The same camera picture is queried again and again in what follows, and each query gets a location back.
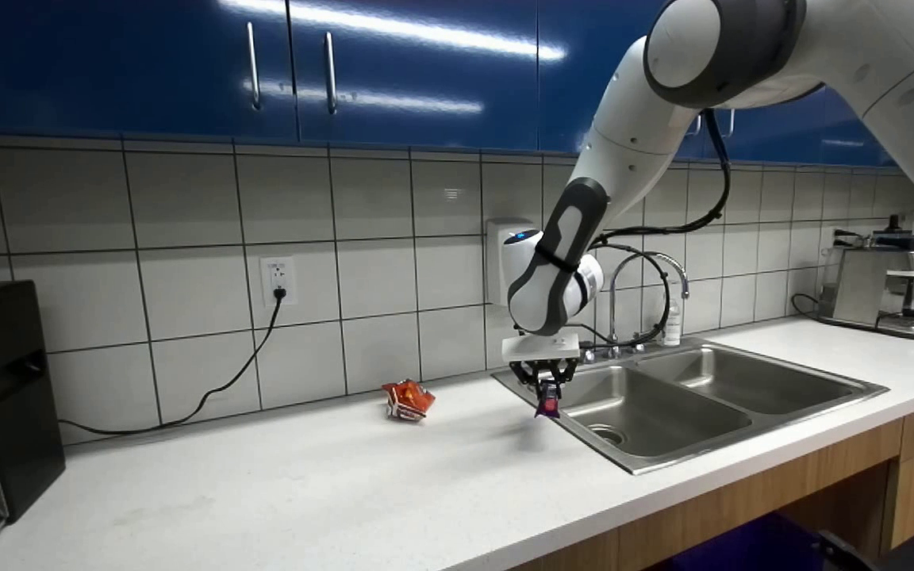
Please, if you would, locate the silver espresso machine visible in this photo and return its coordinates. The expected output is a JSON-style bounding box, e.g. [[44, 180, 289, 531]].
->
[[819, 217, 914, 342]]

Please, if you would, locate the white wall soap dispenser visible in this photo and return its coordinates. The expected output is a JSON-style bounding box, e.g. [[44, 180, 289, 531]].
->
[[483, 220, 538, 310]]

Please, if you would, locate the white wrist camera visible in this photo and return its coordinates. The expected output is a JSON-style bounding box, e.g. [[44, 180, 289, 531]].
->
[[497, 332, 585, 368]]

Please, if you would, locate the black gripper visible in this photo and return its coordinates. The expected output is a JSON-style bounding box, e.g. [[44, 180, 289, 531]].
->
[[509, 359, 585, 418]]

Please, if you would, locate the black box appliance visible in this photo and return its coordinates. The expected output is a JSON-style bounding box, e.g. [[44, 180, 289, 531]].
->
[[0, 281, 70, 523]]

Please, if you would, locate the stainless steel double sink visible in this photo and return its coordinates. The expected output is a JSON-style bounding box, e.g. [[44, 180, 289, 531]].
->
[[491, 339, 891, 476]]

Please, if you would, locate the white soap bottle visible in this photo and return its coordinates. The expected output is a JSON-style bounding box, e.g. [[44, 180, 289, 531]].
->
[[661, 289, 685, 353]]

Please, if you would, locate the crumpled orange snack wrapper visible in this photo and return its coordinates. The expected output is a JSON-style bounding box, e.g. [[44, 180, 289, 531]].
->
[[382, 379, 437, 425]]

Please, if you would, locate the black power cord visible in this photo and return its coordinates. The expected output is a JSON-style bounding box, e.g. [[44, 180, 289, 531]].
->
[[55, 287, 291, 441]]

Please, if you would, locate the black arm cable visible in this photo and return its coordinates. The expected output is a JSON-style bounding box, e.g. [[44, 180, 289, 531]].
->
[[582, 109, 732, 359]]

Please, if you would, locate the chrome arched faucet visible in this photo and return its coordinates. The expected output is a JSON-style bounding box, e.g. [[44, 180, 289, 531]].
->
[[607, 249, 691, 359]]

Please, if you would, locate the blue upper cabinet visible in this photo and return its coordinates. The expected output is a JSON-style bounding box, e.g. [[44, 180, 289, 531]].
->
[[0, 0, 904, 171]]

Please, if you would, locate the white wall outlet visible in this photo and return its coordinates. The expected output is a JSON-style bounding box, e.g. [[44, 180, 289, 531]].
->
[[261, 255, 298, 305]]

